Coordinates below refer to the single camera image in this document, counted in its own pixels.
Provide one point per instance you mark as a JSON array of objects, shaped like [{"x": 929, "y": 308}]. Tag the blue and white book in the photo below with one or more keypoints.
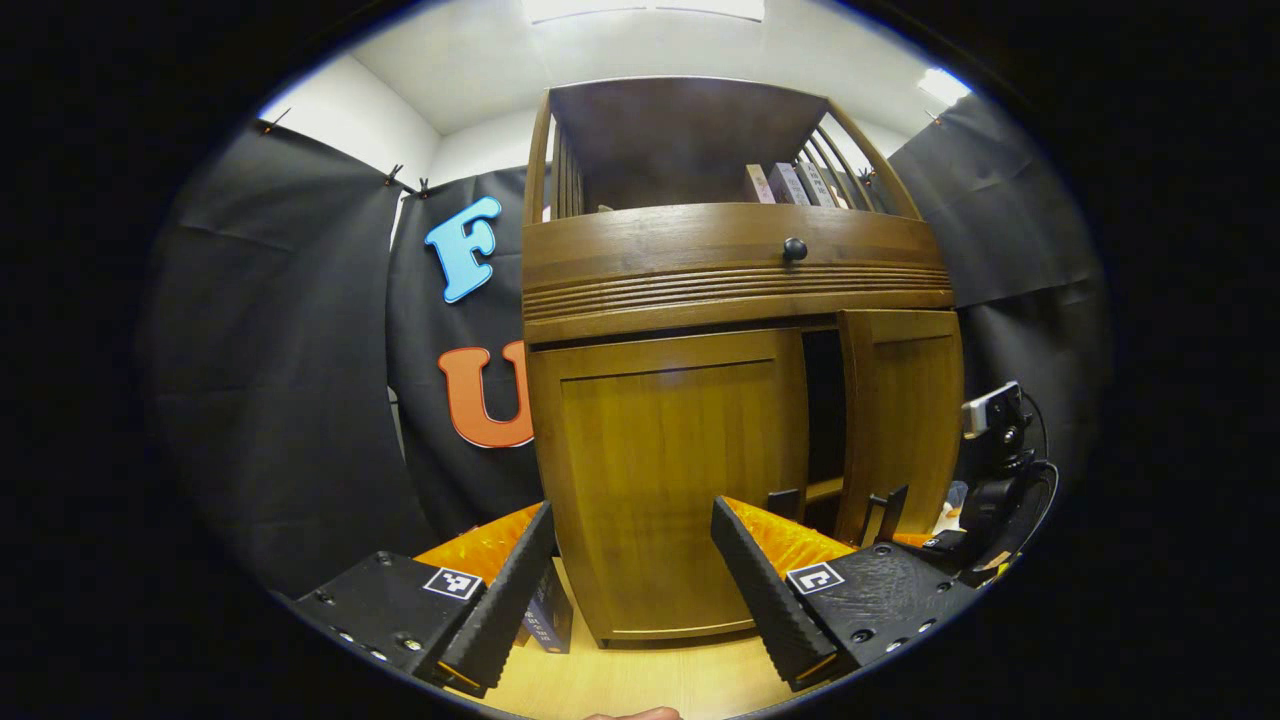
[{"x": 548, "y": 615}]

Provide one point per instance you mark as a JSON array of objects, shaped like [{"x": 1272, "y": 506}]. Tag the wooden cabinet door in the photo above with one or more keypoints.
[
  {"x": 905, "y": 400},
  {"x": 660, "y": 450}
]

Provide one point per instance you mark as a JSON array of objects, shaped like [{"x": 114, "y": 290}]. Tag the cabinet inner shelf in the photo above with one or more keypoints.
[{"x": 822, "y": 490}]

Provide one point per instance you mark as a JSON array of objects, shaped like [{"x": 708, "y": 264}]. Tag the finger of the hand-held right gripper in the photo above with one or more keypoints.
[{"x": 895, "y": 515}]

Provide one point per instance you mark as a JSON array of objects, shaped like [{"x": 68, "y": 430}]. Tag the small ceiling light panel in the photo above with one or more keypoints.
[{"x": 943, "y": 86}]

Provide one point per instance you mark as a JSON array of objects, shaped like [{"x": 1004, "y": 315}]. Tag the black round drawer knob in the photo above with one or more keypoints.
[{"x": 795, "y": 249}]

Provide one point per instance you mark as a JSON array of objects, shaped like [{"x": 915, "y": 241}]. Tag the large ceiling light panel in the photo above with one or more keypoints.
[{"x": 640, "y": 8}]

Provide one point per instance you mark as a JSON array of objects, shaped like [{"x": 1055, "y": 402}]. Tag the black backdrop cloth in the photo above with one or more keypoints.
[{"x": 280, "y": 350}]

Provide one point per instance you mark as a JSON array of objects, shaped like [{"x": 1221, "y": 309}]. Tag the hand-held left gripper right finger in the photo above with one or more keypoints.
[{"x": 765, "y": 600}]

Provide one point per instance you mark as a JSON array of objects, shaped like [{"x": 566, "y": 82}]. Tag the wooden double-door shoe cabinet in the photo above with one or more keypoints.
[{"x": 680, "y": 130}]

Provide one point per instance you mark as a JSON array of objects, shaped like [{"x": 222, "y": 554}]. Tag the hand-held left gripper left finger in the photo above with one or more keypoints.
[{"x": 505, "y": 610}]

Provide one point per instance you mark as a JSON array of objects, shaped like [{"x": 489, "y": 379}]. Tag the wooden cabinet drawer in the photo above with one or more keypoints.
[{"x": 650, "y": 240}]

